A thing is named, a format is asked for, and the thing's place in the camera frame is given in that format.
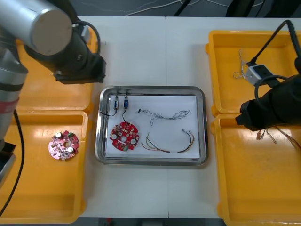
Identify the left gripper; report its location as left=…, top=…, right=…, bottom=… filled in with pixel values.
left=54, top=55, right=107, bottom=84

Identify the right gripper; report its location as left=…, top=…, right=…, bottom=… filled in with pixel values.
left=236, top=98, right=271, bottom=132

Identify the metal solenoid with black cable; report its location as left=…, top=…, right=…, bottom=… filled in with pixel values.
left=121, top=90, right=130, bottom=124
left=98, top=90, right=121, bottom=118

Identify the red black green-yellow wire harness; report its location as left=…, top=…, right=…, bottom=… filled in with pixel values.
left=256, top=126, right=301, bottom=150
left=142, top=128, right=196, bottom=155

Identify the yellow-orange plastic bin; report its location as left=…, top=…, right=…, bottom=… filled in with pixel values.
left=15, top=28, right=99, bottom=113
left=0, top=110, right=93, bottom=224
left=211, top=113, right=301, bottom=226
left=205, top=30, right=301, bottom=116

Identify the steel tray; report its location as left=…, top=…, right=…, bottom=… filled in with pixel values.
left=95, top=86, right=209, bottom=167

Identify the round red circuit board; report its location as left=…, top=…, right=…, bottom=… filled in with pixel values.
left=48, top=130, right=79, bottom=162
left=109, top=121, right=143, bottom=153

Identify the black stand leg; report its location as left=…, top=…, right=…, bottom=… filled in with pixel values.
left=175, top=0, right=199, bottom=16

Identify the white floor cable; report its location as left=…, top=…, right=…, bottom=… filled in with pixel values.
left=79, top=0, right=237, bottom=16

